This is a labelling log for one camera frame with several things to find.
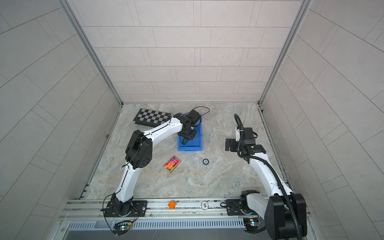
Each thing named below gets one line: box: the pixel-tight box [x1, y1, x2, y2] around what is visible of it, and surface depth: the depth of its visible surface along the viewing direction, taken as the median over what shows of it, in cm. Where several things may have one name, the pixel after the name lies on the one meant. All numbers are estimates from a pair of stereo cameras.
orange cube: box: [167, 200, 176, 210], surface depth 73 cm
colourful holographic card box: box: [163, 155, 181, 174], surface depth 86 cm
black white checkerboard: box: [133, 108, 172, 128], surface depth 105 cm
